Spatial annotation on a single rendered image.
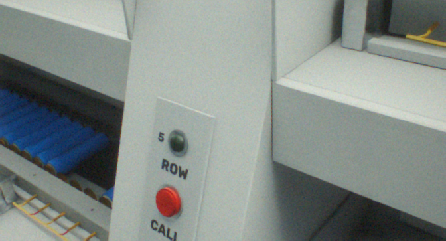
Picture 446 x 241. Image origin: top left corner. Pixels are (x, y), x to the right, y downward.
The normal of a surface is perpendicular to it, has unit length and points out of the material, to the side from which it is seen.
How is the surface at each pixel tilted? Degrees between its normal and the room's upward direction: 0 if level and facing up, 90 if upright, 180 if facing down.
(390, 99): 20
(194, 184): 90
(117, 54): 110
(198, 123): 90
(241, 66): 90
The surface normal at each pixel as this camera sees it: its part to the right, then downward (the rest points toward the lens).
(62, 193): -0.06, -0.86
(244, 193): -0.60, 0.10
